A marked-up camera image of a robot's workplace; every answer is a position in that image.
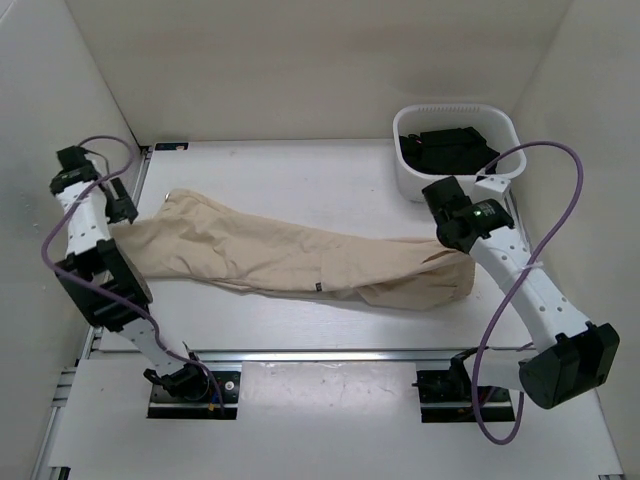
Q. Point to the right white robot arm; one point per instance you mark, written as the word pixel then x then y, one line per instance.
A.
pixel 573 355

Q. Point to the aluminium table frame rail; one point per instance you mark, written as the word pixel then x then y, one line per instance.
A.
pixel 346 186

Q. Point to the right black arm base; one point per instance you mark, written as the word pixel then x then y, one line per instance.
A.
pixel 441 401

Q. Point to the white plastic basket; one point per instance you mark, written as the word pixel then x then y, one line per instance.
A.
pixel 493 124

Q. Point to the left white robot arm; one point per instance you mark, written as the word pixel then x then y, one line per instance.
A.
pixel 102 282

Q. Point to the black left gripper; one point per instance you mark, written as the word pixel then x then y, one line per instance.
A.
pixel 122 208

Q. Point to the beige trousers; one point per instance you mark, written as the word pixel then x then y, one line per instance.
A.
pixel 196 238

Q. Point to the white front cover board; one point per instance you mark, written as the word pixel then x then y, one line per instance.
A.
pixel 314 421

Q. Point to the folded black trousers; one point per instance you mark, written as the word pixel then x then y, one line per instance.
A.
pixel 458 151

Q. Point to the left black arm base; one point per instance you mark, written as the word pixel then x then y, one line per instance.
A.
pixel 203 402

